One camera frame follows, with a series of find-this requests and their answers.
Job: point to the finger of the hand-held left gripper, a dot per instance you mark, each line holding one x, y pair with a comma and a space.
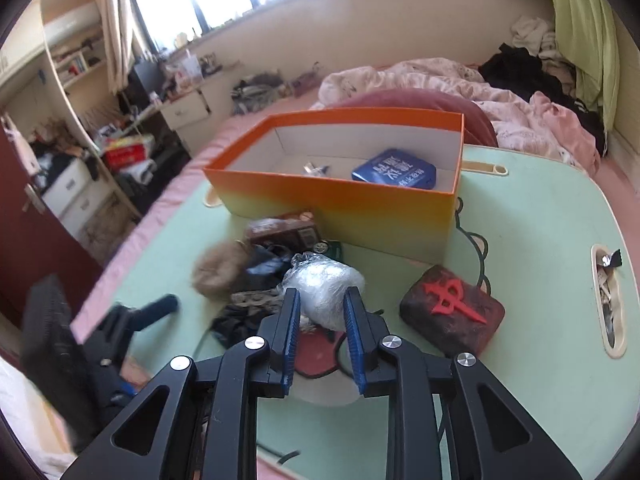
157, 307

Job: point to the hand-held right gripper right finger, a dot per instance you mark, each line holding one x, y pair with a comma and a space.
355, 345

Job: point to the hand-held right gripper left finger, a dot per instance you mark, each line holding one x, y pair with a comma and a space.
292, 340

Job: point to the clear plastic bundle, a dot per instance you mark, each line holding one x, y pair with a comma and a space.
320, 280

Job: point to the dark mahjong tile block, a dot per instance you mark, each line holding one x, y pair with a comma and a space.
450, 320

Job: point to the orange cardboard box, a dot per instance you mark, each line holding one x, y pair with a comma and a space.
350, 210

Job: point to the green cartoon desktop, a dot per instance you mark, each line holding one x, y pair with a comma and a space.
540, 240

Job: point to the black patterned cloth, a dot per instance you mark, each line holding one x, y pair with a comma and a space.
237, 322

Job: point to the brown fur pompom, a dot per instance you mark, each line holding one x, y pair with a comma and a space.
217, 270

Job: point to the dark blue cloth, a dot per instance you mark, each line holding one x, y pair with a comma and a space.
265, 262

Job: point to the white cloth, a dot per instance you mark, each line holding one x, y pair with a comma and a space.
25, 420

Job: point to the brown tin box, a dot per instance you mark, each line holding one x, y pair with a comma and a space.
280, 232

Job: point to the red-brown door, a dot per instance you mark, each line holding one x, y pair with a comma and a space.
30, 260

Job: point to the white drawer unit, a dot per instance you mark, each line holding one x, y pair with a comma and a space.
70, 185

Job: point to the red cardboard box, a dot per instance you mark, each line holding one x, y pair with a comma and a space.
125, 152

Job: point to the small silver metal trinket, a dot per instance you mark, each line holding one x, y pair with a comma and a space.
315, 168

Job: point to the blue metal tin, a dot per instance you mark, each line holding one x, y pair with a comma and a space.
392, 167

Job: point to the pink bed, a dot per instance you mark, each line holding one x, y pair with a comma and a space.
227, 132

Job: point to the white drawer cabinet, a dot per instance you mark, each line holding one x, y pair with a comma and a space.
187, 110

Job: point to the black monitor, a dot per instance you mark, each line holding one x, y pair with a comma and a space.
145, 77

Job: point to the grey striped clothes pile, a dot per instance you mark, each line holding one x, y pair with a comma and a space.
255, 92

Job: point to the clear plastic cup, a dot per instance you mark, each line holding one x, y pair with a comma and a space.
187, 67

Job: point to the maroon pillow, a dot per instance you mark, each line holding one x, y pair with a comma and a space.
400, 97

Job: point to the pile of small trinkets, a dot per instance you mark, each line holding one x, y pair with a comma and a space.
607, 305

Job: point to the purple bag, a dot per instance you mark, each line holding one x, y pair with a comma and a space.
307, 80

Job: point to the pink floral quilt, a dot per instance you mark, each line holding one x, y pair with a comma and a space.
425, 80

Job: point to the beige curtain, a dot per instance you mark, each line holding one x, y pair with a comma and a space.
112, 20

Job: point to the black clothes pile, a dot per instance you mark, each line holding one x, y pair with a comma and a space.
520, 72

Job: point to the white clothes pile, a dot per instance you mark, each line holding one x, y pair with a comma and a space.
532, 30

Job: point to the green curtain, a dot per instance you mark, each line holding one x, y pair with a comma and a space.
580, 20

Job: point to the wall bookshelf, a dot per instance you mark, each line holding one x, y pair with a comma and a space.
75, 62

